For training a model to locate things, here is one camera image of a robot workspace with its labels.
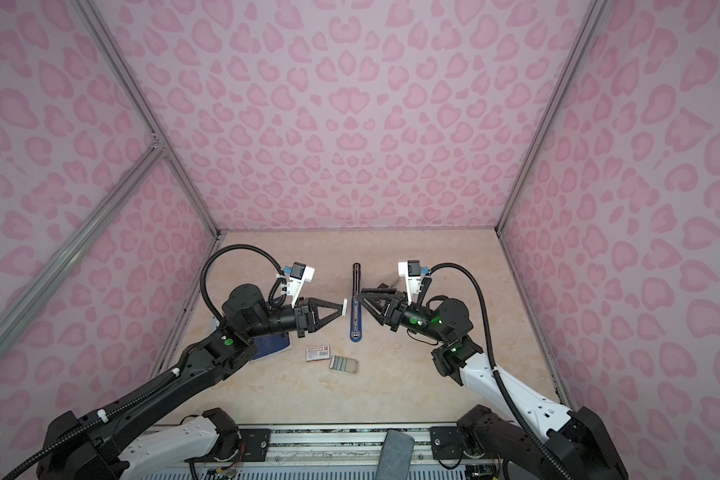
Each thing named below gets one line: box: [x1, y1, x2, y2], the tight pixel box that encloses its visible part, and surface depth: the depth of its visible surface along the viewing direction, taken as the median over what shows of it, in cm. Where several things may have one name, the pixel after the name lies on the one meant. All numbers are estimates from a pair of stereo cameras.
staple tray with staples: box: [329, 355, 358, 374], surface depth 88 cm
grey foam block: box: [375, 430, 415, 480], surface depth 71 cm
